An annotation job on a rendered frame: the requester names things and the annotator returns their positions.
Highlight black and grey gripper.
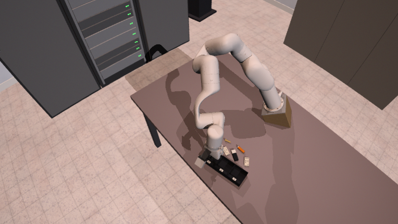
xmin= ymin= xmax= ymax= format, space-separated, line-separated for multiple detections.
xmin=204 ymin=142 xmax=223 ymax=161

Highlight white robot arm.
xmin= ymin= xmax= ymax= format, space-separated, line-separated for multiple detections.
xmin=192 ymin=33 xmax=284 ymax=168

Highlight black rack of bins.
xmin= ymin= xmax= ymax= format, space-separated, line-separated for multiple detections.
xmin=206 ymin=155 xmax=248 ymax=187

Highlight cream domino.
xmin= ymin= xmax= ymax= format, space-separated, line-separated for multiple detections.
xmin=244 ymin=157 xmax=249 ymax=166
xmin=223 ymin=147 xmax=230 ymax=156

